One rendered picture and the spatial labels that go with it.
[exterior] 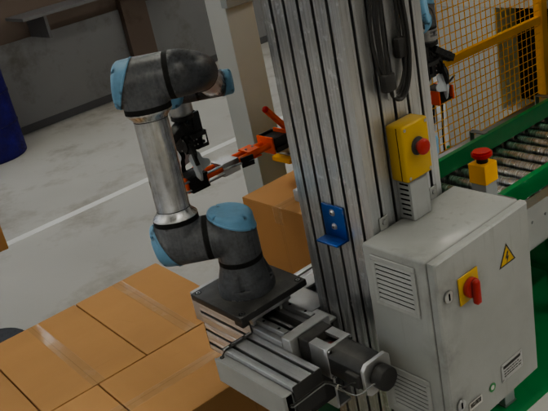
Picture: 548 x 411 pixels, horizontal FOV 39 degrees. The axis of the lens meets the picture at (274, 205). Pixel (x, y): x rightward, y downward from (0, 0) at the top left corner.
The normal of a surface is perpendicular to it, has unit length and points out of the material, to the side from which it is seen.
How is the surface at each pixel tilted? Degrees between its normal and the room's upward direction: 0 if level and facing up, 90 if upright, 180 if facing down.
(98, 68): 90
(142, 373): 0
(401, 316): 90
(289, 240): 90
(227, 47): 90
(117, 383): 0
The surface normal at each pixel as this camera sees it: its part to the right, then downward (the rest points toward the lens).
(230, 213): -0.06, -0.91
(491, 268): 0.64, 0.19
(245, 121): -0.76, 0.40
